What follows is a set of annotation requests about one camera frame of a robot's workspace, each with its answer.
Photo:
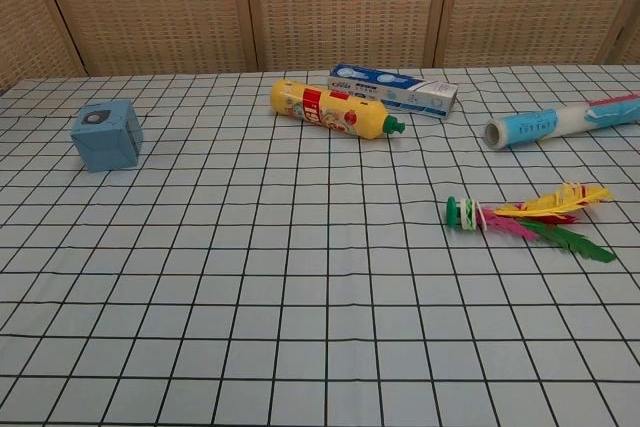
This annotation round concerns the colourful feather shuttlecock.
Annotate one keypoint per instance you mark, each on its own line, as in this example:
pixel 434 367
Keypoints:
pixel 469 213

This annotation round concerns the yellow detergent bottle green cap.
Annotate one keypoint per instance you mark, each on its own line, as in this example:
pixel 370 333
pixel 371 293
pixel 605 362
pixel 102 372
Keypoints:
pixel 325 108

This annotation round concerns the blue white toothpaste box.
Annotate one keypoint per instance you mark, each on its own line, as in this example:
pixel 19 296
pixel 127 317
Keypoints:
pixel 400 90

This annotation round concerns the light blue grid tablecloth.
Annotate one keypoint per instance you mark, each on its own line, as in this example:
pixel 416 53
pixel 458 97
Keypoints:
pixel 250 297

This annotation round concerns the woven bamboo folding screen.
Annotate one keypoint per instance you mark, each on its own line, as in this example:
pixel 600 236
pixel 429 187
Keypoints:
pixel 320 7

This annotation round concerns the small blue cardboard box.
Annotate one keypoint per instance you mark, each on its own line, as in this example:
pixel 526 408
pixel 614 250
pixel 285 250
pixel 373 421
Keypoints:
pixel 102 139

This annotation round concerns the blue white cling film roll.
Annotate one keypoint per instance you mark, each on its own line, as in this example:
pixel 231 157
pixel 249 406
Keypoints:
pixel 540 124

